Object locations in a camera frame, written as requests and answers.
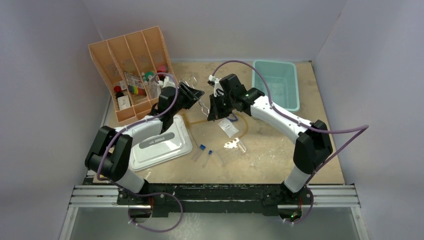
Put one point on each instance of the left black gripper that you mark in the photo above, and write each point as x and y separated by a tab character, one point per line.
191	95

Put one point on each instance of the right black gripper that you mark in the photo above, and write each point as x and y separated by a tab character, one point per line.
216	113

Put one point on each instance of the blue safety glasses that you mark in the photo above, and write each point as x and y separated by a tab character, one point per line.
233	117

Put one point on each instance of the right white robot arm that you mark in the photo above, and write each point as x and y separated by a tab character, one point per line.
312	144

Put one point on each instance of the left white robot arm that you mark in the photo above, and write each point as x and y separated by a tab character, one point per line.
110	152

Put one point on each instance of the small white plastic packet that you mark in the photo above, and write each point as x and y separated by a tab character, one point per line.
228	127

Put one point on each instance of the tan rubber tubing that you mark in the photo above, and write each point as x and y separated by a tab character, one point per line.
189	123

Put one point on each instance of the clear test tube rack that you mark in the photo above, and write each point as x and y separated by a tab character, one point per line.
230	151

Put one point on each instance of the large blue-capped test tube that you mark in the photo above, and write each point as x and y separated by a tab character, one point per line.
198	152

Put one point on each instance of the small blue-capped test tube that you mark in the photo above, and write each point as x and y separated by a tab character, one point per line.
208	156

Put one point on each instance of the white storage box lid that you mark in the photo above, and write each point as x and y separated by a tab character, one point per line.
158	149

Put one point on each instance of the teal plastic bin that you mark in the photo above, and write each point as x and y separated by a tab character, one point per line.
282	80

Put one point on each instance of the pink plastic organizer rack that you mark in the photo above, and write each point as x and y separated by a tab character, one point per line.
127	64

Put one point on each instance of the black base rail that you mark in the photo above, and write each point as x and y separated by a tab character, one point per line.
266	199

